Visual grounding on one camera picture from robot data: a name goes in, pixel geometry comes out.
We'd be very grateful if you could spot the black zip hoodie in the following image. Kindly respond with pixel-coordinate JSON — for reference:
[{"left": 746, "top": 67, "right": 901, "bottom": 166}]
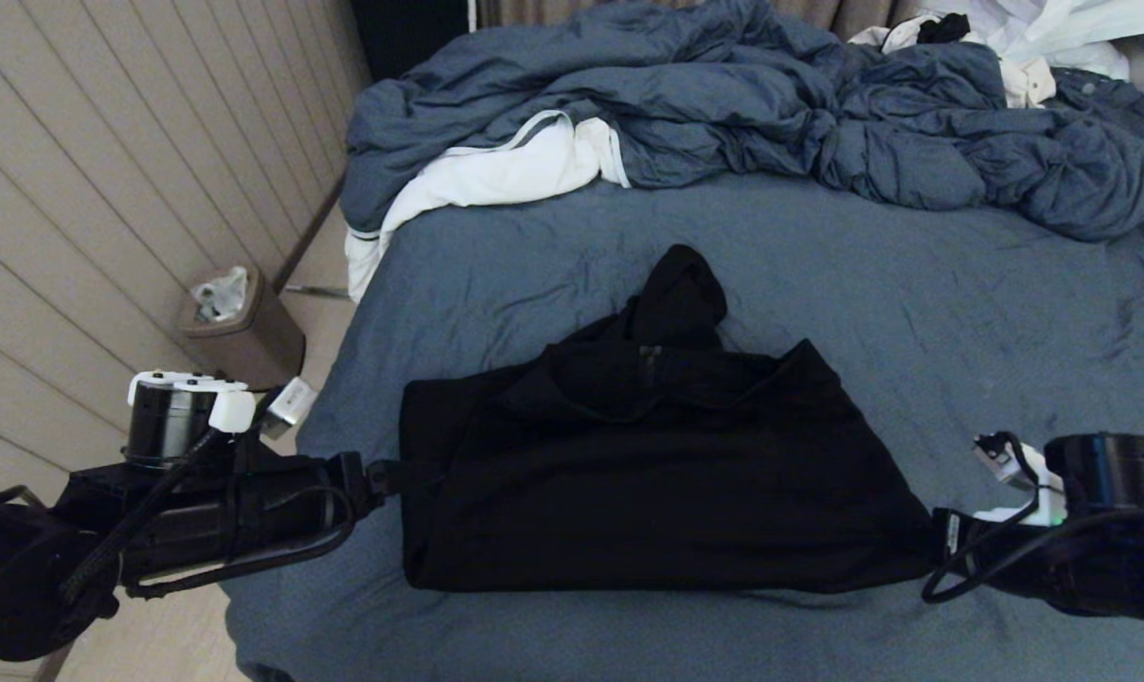
[{"left": 399, "top": 244, "right": 942, "bottom": 595}]

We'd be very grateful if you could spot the white clothes pile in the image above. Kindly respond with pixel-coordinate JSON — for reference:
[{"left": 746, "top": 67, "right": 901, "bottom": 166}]
[{"left": 851, "top": 0, "right": 1144, "bottom": 81}]

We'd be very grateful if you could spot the brown trash bin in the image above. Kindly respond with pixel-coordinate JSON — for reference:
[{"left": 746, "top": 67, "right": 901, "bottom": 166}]
[{"left": 176, "top": 267, "right": 308, "bottom": 393}]

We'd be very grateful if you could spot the white plastic bin liner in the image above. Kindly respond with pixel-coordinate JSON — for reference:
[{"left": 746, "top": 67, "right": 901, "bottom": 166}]
[{"left": 191, "top": 265, "right": 251, "bottom": 323}]

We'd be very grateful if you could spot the blue bed sheet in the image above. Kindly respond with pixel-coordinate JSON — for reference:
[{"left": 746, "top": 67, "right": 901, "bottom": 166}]
[{"left": 217, "top": 175, "right": 1144, "bottom": 682}]

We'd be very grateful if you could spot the black furniture piece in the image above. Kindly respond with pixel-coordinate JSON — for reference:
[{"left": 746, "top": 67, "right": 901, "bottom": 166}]
[{"left": 349, "top": 0, "right": 474, "bottom": 81}]

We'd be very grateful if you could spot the blue denim garment with buttons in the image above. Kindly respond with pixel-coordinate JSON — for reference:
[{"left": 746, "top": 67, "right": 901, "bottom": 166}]
[{"left": 1053, "top": 68, "right": 1144, "bottom": 153}]

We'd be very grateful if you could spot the cream garment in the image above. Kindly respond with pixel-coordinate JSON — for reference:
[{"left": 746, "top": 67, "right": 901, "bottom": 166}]
[{"left": 1003, "top": 55, "right": 1058, "bottom": 107}]

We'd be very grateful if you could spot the rumpled blue duvet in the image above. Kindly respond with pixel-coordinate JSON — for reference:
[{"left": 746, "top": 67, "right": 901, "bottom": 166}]
[{"left": 340, "top": 0, "right": 1144, "bottom": 242}]

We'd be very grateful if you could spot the small black garment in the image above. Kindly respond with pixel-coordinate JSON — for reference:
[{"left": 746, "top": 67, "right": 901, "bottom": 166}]
[{"left": 918, "top": 14, "right": 971, "bottom": 45}]

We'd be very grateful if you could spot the beige curtain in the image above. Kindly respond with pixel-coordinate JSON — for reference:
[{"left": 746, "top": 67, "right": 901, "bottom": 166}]
[{"left": 477, "top": 0, "right": 923, "bottom": 41}]

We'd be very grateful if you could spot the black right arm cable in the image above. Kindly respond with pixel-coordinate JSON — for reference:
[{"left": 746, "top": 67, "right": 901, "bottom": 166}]
[{"left": 921, "top": 431, "right": 1144, "bottom": 605}]

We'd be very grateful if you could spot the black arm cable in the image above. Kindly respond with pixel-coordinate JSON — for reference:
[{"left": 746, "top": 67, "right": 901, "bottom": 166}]
[
  {"left": 921, "top": 431, "right": 1144, "bottom": 605},
  {"left": 61, "top": 431, "right": 357, "bottom": 607}
]

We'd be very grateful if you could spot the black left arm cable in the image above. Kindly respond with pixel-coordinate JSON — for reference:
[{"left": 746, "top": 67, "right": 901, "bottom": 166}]
[{"left": 61, "top": 431, "right": 357, "bottom": 607}]

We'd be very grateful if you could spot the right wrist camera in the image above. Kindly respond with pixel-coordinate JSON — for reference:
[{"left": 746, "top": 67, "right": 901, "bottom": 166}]
[{"left": 973, "top": 431, "right": 1144, "bottom": 527}]

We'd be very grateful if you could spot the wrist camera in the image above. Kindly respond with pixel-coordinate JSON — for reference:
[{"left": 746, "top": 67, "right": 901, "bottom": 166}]
[
  {"left": 973, "top": 431, "right": 1144, "bottom": 527},
  {"left": 122, "top": 369, "right": 319, "bottom": 470}
]

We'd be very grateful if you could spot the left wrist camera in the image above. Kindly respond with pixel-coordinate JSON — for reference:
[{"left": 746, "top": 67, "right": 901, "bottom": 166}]
[{"left": 122, "top": 369, "right": 319, "bottom": 470}]

